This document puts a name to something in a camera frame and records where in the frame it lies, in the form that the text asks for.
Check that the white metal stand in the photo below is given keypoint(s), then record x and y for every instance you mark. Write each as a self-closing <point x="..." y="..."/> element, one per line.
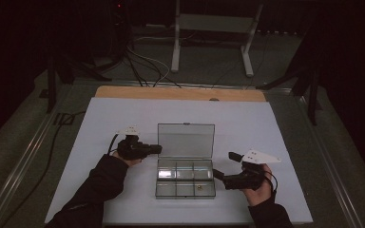
<point x="214" y="22"/>

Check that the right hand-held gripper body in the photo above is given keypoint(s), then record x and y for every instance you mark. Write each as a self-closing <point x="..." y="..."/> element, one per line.
<point x="259" y="157"/>

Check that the dark equipment with red light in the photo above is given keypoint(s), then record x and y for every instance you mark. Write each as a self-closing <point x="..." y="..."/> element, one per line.
<point x="119" y="28"/>

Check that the person's right hand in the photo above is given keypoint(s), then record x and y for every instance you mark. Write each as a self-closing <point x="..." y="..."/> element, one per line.
<point x="259" y="194"/>

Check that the person's left hand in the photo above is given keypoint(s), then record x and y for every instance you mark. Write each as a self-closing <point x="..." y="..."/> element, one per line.
<point x="130" y="161"/>

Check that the clear plastic compartment box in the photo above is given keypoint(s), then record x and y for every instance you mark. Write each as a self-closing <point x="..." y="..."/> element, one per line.
<point x="185" y="171"/>

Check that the metal floor rail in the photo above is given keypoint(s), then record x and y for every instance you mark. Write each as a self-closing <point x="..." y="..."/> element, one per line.
<point x="329" y="164"/>
<point x="28" y="148"/>

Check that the black tripod stand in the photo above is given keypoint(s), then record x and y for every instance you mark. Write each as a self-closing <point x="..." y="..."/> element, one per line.
<point x="51" y="85"/>
<point x="312" y="95"/>

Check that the white table mat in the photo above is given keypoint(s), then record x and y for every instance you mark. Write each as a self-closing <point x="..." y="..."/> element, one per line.
<point x="240" y="126"/>

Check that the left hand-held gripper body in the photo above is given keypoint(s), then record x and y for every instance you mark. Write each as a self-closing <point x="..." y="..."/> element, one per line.
<point x="133" y="148"/>

